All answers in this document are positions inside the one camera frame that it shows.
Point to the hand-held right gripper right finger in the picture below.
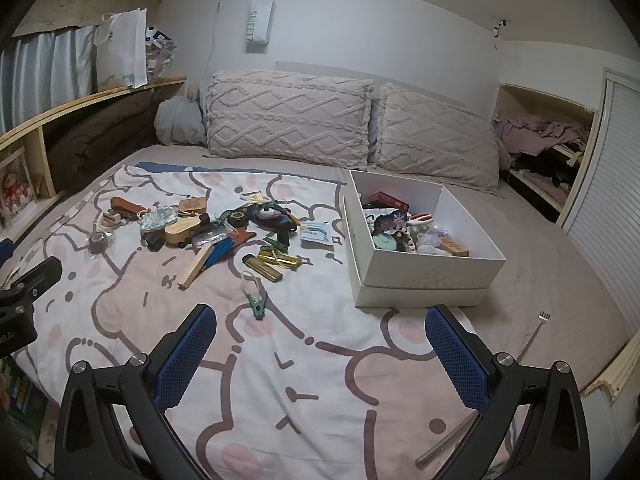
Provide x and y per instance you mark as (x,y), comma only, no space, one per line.
(457,360)

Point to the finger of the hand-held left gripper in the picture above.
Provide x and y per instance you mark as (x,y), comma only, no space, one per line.
(5,252)
(35,275)

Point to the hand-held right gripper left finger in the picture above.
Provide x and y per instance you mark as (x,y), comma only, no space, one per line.
(187,355)

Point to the brown tape roll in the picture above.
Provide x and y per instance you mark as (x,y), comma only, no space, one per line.
(98,241)

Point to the white cardboard box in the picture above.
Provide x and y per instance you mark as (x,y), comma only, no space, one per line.
(425,272)

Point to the blue lighter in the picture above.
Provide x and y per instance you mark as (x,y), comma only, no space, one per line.
(222,252)

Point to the green plastic clothespin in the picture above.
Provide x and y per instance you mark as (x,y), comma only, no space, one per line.
(256,305)
(275,246)

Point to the framed flower picture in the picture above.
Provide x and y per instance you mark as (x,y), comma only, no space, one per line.
(12,190)

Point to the wooden stick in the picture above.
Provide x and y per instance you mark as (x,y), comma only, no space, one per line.
(195,267)

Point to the wooden bedside shelf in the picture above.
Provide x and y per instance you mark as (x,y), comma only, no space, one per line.
(35,155)

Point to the small wooden block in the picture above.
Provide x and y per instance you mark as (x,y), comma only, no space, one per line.
(455,247)

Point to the small black object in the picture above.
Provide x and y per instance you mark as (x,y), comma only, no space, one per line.
(154,244)

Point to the brown leather case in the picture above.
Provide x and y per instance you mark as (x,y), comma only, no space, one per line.
(127,205)

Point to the printed cartoon blanket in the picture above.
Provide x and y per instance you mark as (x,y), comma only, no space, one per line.
(300,385)

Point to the wooden brush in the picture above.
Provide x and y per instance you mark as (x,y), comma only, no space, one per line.
(180,232)

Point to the brown leather sleeve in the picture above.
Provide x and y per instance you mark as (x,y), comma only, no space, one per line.
(240,236)

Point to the teal round case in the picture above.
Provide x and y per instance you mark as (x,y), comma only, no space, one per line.
(387,243)

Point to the floral patterned pouch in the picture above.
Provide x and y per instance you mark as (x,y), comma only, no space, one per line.
(159,217)

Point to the black tape roll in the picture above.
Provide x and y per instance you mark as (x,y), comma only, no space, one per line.
(237,219)

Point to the brown folded comforter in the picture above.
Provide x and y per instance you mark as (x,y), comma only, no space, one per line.
(100,140)

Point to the engraved wooden block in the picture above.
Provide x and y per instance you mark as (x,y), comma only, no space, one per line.
(192,204)

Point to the crochet pouch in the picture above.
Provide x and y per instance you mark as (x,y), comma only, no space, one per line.
(272,215)

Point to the gold foil packet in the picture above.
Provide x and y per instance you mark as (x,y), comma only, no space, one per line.
(252,195)

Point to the small red box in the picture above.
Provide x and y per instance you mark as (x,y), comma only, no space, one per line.
(387,201)

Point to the white printed packet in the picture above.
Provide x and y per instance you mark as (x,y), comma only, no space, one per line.
(317,234)

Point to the grey striped curtain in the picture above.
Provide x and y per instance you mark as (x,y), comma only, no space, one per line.
(45,75)

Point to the grey cushion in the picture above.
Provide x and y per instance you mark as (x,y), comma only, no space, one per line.
(177,120)

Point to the dark clothes pile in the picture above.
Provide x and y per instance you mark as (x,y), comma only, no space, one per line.
(545,167)

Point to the beige knitted pillow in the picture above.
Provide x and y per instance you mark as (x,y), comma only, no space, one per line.
(285,115)
(435,135)

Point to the white louvered door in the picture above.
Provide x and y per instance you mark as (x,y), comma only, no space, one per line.
(610,185)

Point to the white shopping bag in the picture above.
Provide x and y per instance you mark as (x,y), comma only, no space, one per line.
(120,50)

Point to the pink clothes pile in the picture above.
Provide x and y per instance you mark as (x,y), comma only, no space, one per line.
(540,130)

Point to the stack of small packets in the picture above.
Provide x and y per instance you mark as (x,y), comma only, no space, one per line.
(160,57)

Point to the cardboard sheet with drawings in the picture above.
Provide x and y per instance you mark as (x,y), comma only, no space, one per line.
(75,5)

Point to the cream ribbed rail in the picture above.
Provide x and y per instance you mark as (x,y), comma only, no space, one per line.
(620,370)

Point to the wooden wall shelf nook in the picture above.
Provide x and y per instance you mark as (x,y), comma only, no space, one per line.
(505,95)

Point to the white hanging wall pouch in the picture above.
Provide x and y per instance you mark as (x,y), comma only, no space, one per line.
(259,25)

